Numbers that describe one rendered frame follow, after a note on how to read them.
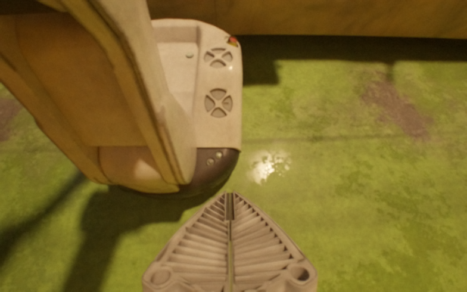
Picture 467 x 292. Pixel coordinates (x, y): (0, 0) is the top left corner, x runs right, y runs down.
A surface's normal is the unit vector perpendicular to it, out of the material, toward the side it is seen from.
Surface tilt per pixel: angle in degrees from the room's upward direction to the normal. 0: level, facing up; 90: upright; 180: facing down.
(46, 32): 34
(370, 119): 0
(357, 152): 0
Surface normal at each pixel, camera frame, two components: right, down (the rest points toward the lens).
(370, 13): 0.06, 0.91
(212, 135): 0.03, 0.24
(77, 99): 0.02, 0.65
